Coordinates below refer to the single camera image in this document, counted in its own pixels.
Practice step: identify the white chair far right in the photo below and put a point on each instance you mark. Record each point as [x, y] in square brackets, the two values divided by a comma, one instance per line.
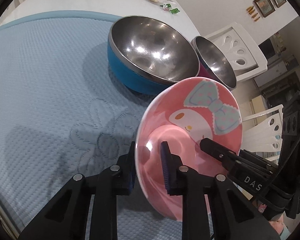
[243, 53]

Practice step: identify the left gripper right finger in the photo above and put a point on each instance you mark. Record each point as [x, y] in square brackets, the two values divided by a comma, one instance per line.
[213, 208]

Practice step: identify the green wrapped candy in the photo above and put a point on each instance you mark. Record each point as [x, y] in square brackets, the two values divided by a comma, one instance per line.
[168, 7]

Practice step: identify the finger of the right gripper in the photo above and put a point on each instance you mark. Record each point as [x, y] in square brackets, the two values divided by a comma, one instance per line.
[222, 154]

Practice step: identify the blue waffle table mat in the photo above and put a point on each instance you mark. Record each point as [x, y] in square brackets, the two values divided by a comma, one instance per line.
[62, 110]

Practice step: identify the pink cartoon melamine bowl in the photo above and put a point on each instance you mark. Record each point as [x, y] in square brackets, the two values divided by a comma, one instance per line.
[183, 115]

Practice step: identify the orange hanging wall ornament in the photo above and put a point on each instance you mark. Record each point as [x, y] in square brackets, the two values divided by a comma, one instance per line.
[253, 13]

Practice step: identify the blue steel bowl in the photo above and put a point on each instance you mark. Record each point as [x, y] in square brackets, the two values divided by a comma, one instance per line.
[148, 56]

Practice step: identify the white chair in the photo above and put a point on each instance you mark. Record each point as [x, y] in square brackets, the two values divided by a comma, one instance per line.
[265, 137]
[243, 53]

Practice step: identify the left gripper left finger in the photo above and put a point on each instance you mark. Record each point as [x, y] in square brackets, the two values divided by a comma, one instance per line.
[85, 206]

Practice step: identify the person right hand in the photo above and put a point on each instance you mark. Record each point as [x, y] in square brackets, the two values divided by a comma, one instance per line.
[278, 225]

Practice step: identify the white chair near right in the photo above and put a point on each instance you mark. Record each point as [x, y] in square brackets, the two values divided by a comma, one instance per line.
[265, 137]

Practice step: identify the magenta steel bowl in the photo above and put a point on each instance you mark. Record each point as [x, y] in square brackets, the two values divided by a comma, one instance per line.
[213, 63]

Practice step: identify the lower small framed picture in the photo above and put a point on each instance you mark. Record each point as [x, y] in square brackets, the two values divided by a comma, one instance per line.
[265, 7]

